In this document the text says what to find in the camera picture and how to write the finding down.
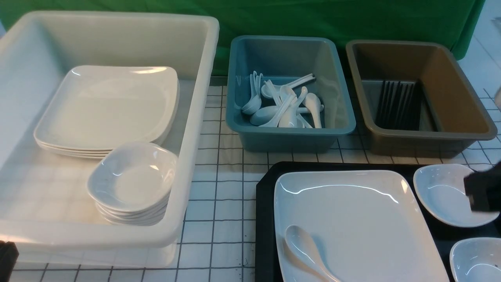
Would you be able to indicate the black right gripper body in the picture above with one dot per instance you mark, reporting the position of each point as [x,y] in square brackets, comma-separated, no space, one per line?
[483,189]

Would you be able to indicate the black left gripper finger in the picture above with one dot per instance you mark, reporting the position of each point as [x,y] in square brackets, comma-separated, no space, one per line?
[8,257]

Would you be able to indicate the white bowl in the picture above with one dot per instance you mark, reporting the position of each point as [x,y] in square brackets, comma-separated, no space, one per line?
[476,260]
[441,190]
[133,177]

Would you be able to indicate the white rice plate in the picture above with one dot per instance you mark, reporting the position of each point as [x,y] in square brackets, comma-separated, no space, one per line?
[367,226]

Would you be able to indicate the white soup spoon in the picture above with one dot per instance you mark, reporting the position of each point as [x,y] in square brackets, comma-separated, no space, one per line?
[302,245]

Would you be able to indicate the bottom stacked white plate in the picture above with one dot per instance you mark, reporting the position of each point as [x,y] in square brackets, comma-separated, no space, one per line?
[95,154]

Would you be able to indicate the top stacked white square plate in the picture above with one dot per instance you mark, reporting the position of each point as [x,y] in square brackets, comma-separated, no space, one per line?
[105,105]

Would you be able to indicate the large white plastic tub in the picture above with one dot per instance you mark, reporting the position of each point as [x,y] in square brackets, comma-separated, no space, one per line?
[44,208]

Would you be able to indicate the black serving tray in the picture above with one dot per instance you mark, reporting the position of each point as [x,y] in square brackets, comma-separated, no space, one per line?
[266,252]

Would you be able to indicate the brown plastic bin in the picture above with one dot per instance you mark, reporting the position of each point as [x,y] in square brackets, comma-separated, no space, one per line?
[452,115]

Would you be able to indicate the black chopsticks bundle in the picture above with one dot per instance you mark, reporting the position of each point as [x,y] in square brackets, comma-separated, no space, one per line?
[399,106]

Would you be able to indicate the lower stacked white bowls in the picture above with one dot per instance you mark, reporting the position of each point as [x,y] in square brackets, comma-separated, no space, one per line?
[148,217]

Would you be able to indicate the green cloth backdrop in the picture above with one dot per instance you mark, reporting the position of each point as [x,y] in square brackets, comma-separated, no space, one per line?
[450,23]

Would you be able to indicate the white spoon pile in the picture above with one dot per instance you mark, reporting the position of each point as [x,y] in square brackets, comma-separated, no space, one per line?
[289,105]

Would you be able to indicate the teal plastic bin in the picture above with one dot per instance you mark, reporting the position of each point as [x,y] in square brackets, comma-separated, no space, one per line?
[282,60]

